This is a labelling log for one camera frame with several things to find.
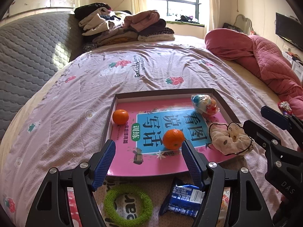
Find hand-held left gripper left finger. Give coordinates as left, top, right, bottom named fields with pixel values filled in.
left=26, top=139, right=116, bottom=227

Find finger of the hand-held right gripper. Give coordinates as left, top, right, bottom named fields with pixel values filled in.
left=243, top=119, right=303, bottom=178
left=260, top=106, right=303, bottom=147

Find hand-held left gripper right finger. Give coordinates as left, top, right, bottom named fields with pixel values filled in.
left=181, top=139, right=271, bottom=227

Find orange mandarin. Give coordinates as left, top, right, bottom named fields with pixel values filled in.
left=162, top=129, right=185, bottom=150
left=112, top=109, right=130, bottom=125

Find blue snack packet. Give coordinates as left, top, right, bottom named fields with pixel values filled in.
left=159, top=177, right=206, bottom=218

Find cream scrunchie with black trim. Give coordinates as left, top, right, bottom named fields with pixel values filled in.
left=208, top=122, right=254, bottom=156

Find green fuzzy ring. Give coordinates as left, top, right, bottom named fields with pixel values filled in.
left=103, top=184, right=153, bottom=227

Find blue red toy egg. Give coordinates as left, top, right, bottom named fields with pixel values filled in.
left=191, top=94, right=220, bottom=116

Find grey cardboard box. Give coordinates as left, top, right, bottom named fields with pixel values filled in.
left=101, top=88, right=255, bottom=178

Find pink book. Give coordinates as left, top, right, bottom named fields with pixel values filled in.
left=105, top=97, right=242, bottom=176

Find beige bed sheet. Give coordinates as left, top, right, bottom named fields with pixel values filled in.
left=223, top=57, right=287, bottom=104

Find white drawer cabinet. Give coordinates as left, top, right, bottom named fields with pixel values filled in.
left=284, top=51, right=303, bottom=81

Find pink quilt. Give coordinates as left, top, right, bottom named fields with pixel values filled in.
left=204, top=28, right=303, bottom=120

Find black television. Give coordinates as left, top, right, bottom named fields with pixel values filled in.
left=276, top=12, right=303, bottom=52

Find white framed mirror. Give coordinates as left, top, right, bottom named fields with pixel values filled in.
left=234, top=14, right=254, bottom=35

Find tan folded blanket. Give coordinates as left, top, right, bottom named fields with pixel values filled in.
left=92, top=32, right=139, bottom=46

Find green windowsill cushion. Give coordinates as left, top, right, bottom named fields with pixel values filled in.
left=166, top=20, right=205, bottom=27

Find dark clothes on windowsill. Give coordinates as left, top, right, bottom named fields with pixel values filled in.
left=175, top=15, right=198, bottom=23

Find cream folded towel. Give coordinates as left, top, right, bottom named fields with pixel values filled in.
left=137, top=33, right=176, bottom=42

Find pile of folded clothes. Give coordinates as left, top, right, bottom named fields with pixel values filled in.
left=79, top=8, right=126, bottom=37

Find dark folded garment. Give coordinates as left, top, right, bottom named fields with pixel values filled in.
left=140, top=19, right=175, bottom=37

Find pink garment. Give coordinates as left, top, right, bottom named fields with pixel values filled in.
left=124, top=10, right=161, bottom=32

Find black garment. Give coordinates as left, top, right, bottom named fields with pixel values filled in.
left=74, top=3, right=113, bottom=20

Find air conditioner hose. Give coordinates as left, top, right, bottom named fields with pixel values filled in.
left=227, top=0, right=240, bottom=12

